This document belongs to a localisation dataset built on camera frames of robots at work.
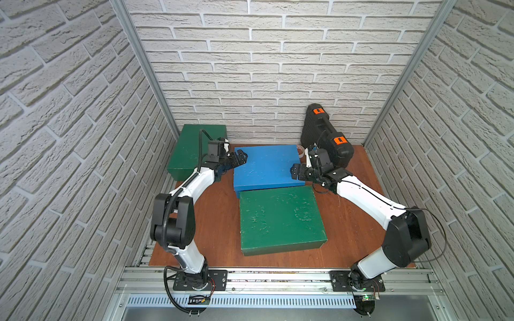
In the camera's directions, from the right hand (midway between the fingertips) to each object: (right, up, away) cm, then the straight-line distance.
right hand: (301, 169), depth 87 cm
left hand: (-26, +7, +4) cm, 27 cm away
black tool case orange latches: (+9, +19, +8) cm, 23 cm away
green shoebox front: (-10, -20, -8) cm, 24 cm away
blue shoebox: (-16, +1, +7) cm, 17 cm away
